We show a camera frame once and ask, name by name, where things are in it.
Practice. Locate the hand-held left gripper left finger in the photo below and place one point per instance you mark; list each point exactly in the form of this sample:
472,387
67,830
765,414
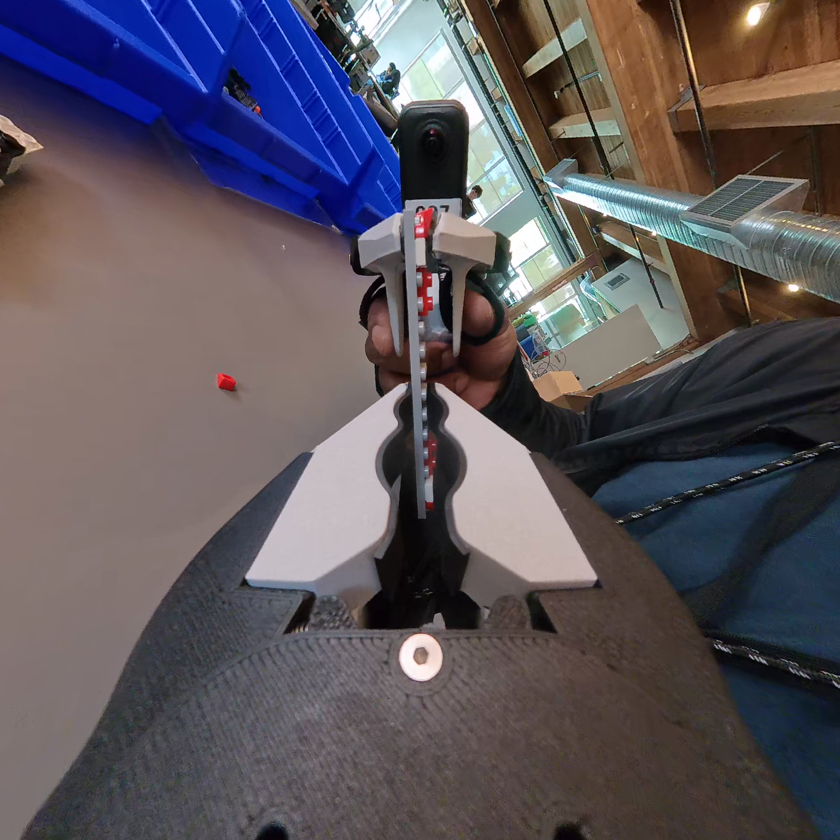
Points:
321,518

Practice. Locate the stack of blue plastic bins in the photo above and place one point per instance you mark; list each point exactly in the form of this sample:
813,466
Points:
197,65

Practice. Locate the person's blue garment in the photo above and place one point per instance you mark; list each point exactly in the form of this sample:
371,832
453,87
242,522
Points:
722,577

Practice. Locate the round ceiling lamp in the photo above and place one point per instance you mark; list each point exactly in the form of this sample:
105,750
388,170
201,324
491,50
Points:
756,13

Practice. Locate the person's right hand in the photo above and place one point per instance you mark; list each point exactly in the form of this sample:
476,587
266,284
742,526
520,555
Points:
489,371

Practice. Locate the person's right forearm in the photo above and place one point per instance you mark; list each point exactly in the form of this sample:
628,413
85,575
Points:
689,407

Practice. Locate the cardboard box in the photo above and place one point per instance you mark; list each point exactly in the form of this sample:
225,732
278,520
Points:
561,387

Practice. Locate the silver ventilation duct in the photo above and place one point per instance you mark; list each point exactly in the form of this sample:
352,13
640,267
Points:
656,210

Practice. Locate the small red toy brick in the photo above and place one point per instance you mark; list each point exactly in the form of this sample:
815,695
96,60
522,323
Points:
226,382

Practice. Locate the grey desk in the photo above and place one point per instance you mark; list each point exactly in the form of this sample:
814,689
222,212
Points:
164,295

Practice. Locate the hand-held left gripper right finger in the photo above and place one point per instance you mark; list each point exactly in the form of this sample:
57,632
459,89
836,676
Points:
525,518

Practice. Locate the grey toy brick plate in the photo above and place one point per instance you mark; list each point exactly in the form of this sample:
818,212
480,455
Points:
420,394

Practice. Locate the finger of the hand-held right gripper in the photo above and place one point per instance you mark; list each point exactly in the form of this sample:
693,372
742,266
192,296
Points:
384,246
469,246

